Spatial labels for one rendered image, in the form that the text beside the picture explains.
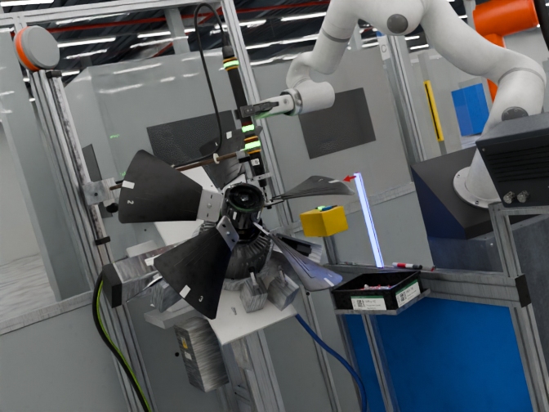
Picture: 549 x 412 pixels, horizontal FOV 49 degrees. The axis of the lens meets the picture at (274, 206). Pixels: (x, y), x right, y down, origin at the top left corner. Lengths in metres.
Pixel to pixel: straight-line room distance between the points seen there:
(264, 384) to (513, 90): 1.12
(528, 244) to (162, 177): 1.09
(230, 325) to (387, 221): 1.37
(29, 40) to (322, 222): 1.18
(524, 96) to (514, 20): 3.85
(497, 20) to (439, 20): 3.81
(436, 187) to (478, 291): 0.38
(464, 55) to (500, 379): 0.90
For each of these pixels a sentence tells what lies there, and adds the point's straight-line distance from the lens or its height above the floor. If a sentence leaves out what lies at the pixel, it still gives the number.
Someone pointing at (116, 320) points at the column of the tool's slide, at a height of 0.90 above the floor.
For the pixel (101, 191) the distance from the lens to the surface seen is 2.14.
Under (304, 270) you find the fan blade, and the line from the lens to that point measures 1.65.
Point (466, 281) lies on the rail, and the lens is 1.79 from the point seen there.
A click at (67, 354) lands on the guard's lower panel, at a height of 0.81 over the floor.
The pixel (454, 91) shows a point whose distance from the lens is 9.74.
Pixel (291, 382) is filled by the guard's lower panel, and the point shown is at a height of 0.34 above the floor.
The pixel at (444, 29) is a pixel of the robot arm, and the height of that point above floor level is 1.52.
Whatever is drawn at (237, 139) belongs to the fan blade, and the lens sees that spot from 1.99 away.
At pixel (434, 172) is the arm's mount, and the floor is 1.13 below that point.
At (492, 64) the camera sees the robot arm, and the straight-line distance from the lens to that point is 1.74.
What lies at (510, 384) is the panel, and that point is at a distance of 1.86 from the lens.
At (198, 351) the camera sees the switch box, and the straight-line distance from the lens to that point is 2.05.
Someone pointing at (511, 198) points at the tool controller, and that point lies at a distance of 1.54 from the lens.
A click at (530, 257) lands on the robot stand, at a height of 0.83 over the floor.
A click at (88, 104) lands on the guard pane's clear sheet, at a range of 2.44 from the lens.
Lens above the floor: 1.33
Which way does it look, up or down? 5 degrees down
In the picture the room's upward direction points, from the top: 15 degrees counter-clockwise
